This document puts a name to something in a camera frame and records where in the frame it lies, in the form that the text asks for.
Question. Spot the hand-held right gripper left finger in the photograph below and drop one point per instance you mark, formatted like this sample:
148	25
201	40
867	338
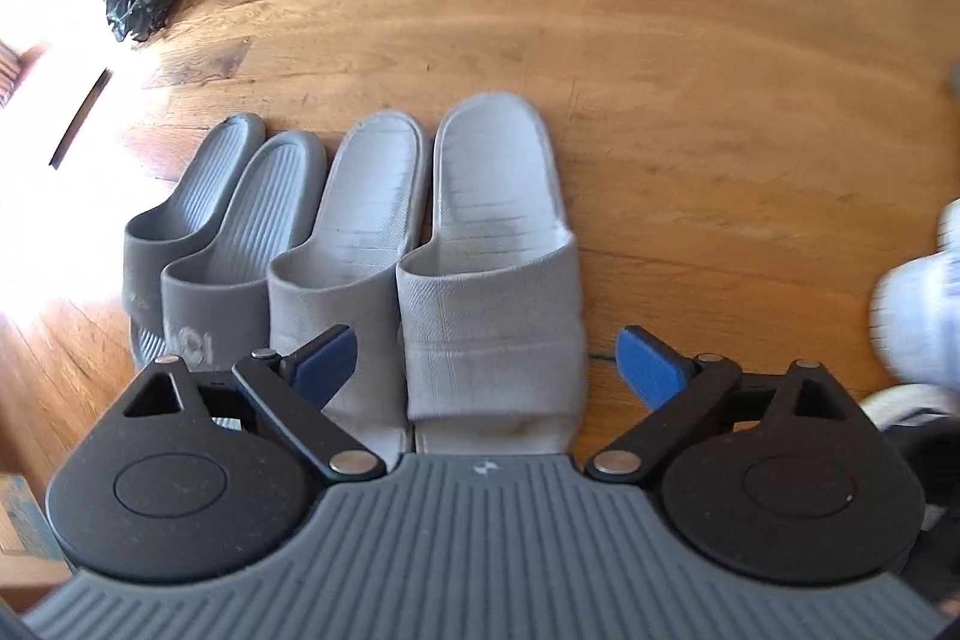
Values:
322	366

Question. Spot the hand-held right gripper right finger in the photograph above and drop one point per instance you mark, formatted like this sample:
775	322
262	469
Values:
652	366

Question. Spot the light grey slide sandal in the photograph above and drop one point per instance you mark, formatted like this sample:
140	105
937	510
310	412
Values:
352	220
487	250

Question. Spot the dark grey slide sandal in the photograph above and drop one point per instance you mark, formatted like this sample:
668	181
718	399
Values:
187	197
247	235

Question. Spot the black sneaker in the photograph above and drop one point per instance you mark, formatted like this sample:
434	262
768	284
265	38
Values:
930	460

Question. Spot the brown cardboard box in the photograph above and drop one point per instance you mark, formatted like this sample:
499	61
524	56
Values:
30	550

